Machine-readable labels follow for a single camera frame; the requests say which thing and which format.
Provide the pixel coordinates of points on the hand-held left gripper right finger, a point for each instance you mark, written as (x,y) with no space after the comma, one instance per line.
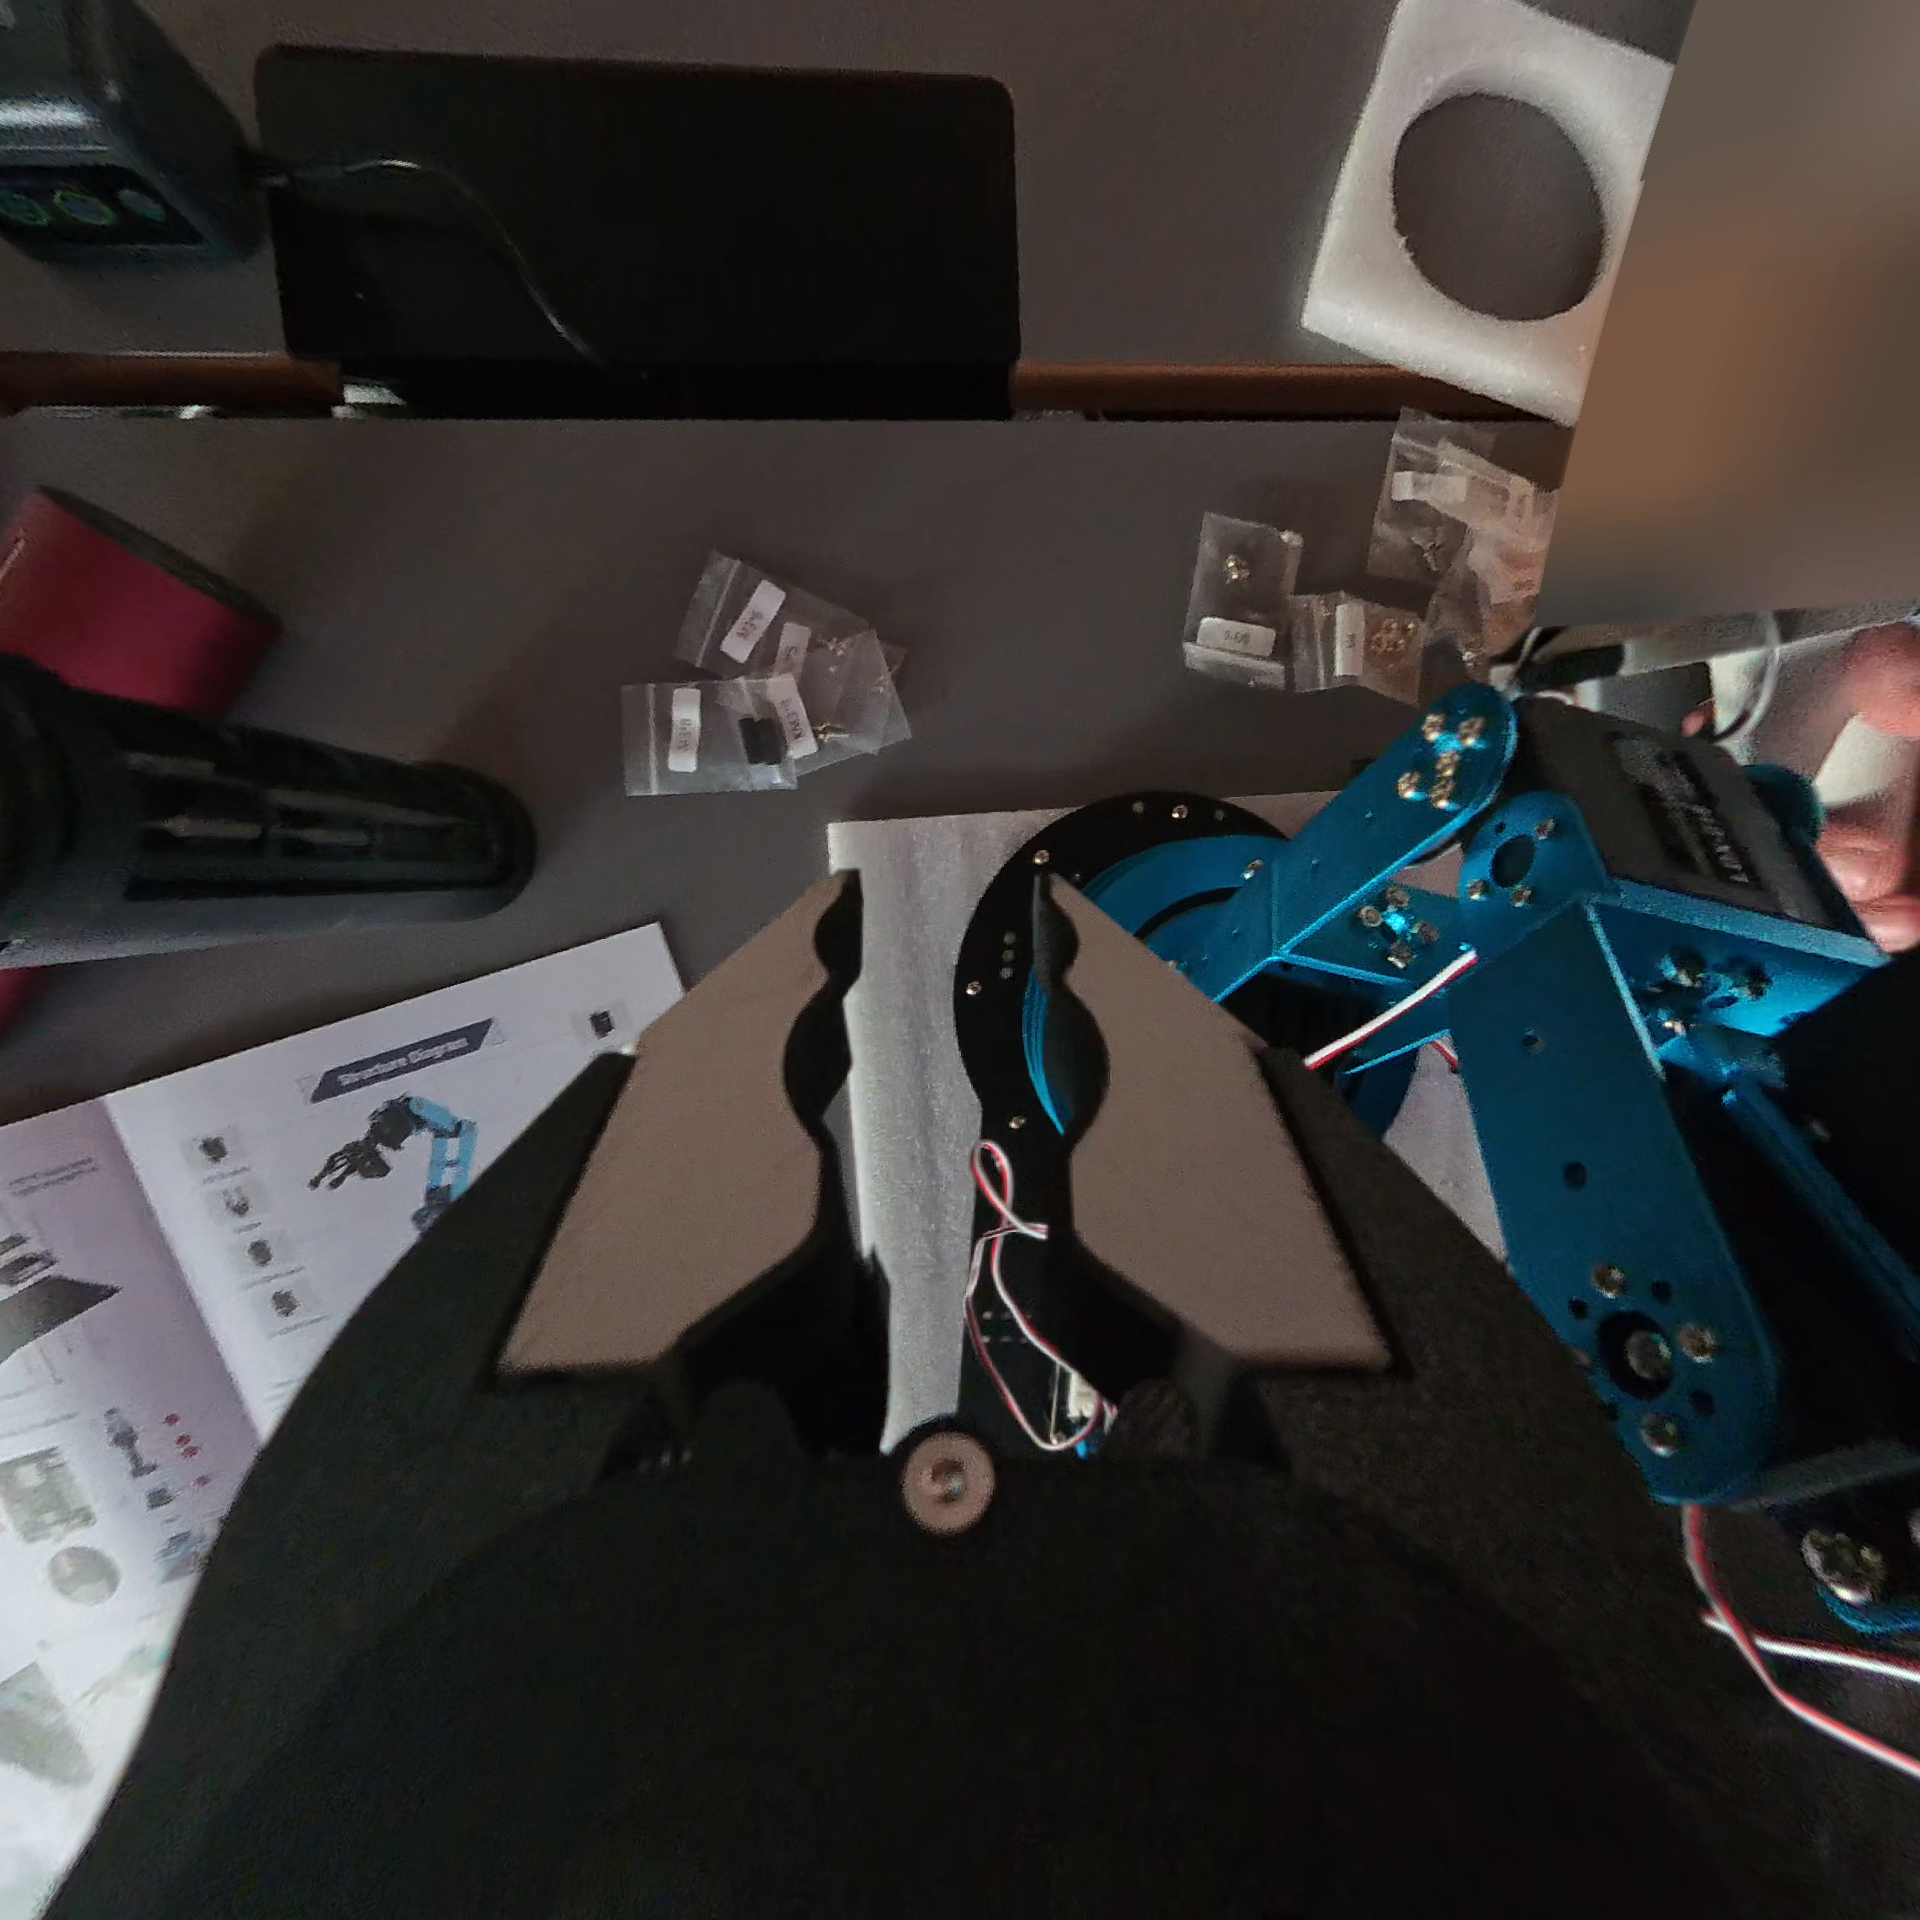
(1231,1201)

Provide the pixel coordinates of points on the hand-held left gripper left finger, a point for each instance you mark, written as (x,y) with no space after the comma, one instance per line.
(675,1171)

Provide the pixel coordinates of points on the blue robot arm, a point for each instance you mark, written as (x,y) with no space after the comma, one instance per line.
(1590,1140)

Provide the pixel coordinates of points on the person's right hand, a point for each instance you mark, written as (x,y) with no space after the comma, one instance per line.
(1882,885)

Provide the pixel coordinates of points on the instruction manual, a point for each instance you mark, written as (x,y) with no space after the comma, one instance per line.
(495,1020)

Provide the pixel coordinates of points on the white foam sheet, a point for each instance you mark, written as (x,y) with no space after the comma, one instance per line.
(900,931)

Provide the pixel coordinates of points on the black cylinder bit holder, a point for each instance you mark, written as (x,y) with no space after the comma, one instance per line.
(301,832)

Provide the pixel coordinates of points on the zip bag with brass nuts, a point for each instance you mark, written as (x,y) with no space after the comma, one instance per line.
(1359,644)

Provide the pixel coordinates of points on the red cylinder case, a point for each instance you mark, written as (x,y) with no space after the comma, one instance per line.
(135,615)

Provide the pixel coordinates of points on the white foam block with hole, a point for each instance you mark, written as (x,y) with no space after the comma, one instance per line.
(1364,300)

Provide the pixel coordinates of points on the black device with green lights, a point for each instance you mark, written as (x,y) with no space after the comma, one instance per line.
(90,91)

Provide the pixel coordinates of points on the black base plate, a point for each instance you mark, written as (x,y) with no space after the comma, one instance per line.
(998,1051)

